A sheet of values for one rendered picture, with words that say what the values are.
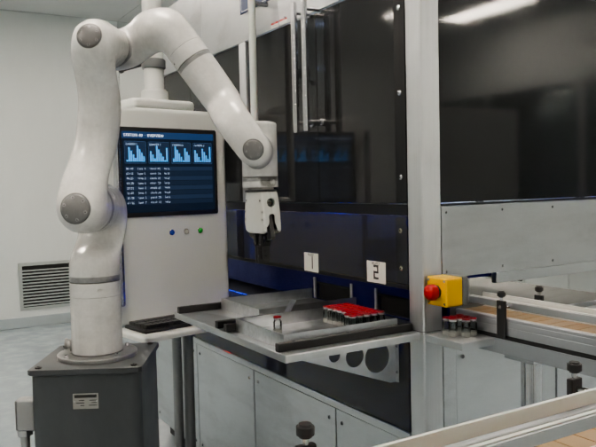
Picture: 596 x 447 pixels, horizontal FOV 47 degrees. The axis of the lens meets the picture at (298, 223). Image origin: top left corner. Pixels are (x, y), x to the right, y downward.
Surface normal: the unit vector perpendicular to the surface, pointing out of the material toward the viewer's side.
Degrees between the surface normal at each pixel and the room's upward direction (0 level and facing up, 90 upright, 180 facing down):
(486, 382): 90
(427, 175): 90
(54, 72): 90
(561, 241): 90
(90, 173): 64
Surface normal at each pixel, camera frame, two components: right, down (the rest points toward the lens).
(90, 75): -0.14, 0.64
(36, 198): 0.51, 0.04
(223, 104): -0.47, -0.58
